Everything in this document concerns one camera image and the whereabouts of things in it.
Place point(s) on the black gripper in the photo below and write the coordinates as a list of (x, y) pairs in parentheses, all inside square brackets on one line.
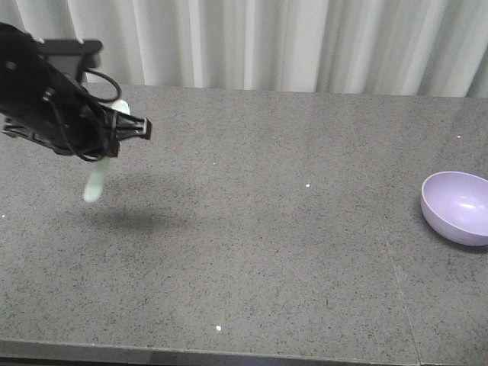
[(38, 97)]

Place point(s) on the mint green plastic spoon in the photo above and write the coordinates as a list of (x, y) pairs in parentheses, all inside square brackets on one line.
[(96, 180)]

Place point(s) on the lilac plastic bowl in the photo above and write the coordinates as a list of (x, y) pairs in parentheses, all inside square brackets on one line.
[(454, 204)]

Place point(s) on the white pleated curtain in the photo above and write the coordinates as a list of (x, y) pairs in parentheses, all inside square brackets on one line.
[(436, 48)]

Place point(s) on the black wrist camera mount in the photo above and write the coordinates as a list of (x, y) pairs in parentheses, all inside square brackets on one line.
[(71, 56)]

